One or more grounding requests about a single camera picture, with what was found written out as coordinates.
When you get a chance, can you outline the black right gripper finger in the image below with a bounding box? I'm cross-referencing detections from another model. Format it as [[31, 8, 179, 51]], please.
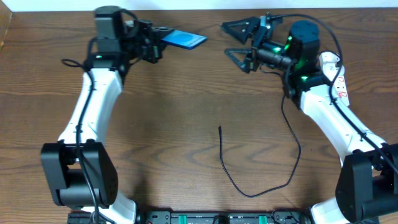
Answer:
[[221, 17, 261, 44], [224, 48, 253, 73]]

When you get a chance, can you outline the blue Galaxy smartphone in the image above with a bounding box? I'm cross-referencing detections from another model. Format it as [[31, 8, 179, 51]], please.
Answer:
[[162, 30, 208, 50]]

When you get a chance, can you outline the black USB charging cable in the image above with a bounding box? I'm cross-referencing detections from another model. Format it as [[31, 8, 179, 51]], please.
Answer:
[[218, 70, 302, 198]]

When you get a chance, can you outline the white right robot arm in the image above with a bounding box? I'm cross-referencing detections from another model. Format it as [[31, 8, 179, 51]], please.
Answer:
[[221, 14, 397, 223]]

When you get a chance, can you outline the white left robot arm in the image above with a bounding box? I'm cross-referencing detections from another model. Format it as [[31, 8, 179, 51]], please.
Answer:
[[40, 17, 173, 223]]

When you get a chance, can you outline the white power strip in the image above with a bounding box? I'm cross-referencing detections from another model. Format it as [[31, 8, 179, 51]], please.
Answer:
[[333, 66, 349, 106]]

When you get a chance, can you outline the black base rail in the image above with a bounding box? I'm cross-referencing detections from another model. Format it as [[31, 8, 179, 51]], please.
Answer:
[[135, 209, 312, 224]]

